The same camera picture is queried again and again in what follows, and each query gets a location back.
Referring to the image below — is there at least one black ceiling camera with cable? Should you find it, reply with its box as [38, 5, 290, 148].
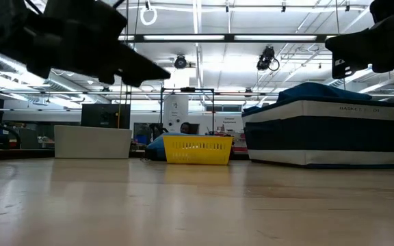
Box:
[256, 45, 281, 73]

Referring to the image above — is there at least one yellow hanging cable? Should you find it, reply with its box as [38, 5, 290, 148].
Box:
[117, 84, 122, 130]

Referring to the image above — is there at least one white cable loop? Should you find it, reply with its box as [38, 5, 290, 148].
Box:
[139, 4, 158, 27]

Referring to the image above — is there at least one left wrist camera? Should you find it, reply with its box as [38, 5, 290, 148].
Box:
[93, 0, 129, 39]

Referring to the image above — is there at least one white rectangular bin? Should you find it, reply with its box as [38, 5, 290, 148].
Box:
[53, 124, 133, 160]

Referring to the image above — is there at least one blue rounded bag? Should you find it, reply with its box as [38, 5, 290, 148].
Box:
[144, 132, 193, 161]

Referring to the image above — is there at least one navy white striped fabric basket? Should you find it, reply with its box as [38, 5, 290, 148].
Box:
[241, 98, 394, 169]

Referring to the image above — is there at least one thin horizontal rail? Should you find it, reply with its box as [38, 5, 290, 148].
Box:
[0, 90, 280, 97]

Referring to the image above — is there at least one black panel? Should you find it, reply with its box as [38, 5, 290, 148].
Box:
[81, 103, 131, 130]

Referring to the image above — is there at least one round black ceiling camera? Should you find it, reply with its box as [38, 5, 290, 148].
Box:
[174, 54, 188, 70]

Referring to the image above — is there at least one black overhead frame bar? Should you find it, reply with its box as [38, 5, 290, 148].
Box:
[0, 33, 338, 44]

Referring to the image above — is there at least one yellow plastic basket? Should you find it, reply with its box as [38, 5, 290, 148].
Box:
[162, 135, 234, 165]

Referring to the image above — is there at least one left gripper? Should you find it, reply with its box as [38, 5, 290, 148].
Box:
[25, 30, 172, 88]

